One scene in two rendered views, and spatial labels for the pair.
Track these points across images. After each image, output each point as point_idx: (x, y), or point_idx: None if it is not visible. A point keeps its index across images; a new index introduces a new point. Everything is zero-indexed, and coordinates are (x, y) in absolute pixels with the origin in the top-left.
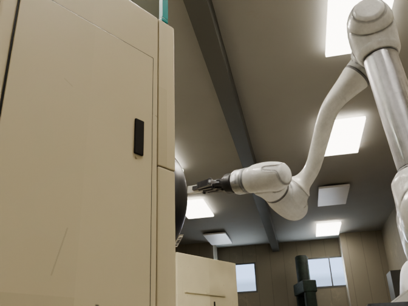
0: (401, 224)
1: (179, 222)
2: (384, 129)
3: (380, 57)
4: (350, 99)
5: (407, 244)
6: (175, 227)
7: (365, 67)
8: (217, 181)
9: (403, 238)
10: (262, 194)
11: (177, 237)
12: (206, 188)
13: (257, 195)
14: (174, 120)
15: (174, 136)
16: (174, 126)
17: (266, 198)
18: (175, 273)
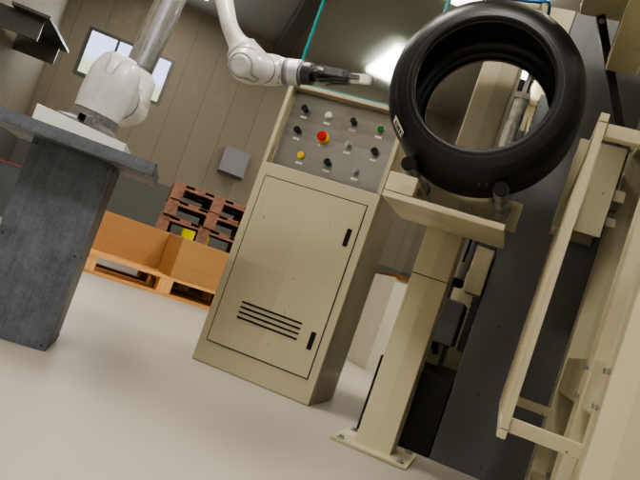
0: (144, 115)
1: (389, 110)
2: (167, 42)
3: None
4: None
5: (130, 112)
6: (253, 186)
7: None
8: None
9: (134, 107)
10: (267, 86)
11: (394, 125)
12: (338, 82)
13: (272, 86)
14: (271, 134)
15: (269, 143)
16: (270, 137)
17: (264, 85)
18: (247, 205)
